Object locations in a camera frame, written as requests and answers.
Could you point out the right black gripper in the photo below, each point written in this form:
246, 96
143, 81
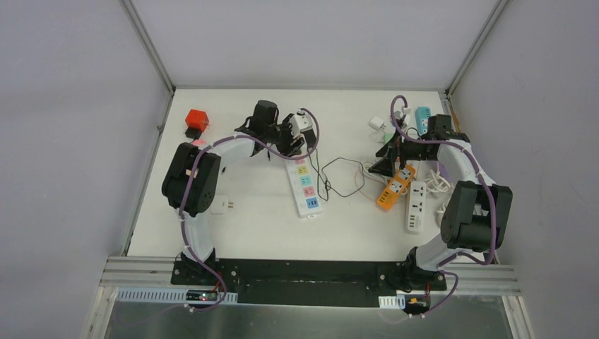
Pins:
386, 166

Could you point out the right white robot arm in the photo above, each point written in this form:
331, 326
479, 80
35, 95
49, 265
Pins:
474, 222

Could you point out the green plug adapter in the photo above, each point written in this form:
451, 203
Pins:
388, 137

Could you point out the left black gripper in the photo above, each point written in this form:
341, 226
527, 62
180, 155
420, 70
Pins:
290, 138

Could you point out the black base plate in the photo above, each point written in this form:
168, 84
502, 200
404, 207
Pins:
308, 283

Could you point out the white charger plug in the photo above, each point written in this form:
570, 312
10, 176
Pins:
377, 124

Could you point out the long white power strip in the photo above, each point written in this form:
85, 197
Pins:
304, 192

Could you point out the red cube plug adapter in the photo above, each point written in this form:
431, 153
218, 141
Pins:
197, 120

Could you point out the teal power strip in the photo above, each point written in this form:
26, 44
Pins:
422, 115

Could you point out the white flat plug adapter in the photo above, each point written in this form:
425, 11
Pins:
221, 204

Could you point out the small black adapter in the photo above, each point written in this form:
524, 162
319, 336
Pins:
193, 134

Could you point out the pink adapter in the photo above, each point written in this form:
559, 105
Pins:
199, 142

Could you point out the orange power strip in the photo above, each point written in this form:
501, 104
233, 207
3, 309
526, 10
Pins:
396, 186

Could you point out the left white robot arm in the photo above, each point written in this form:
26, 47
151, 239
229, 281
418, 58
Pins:
191, 180

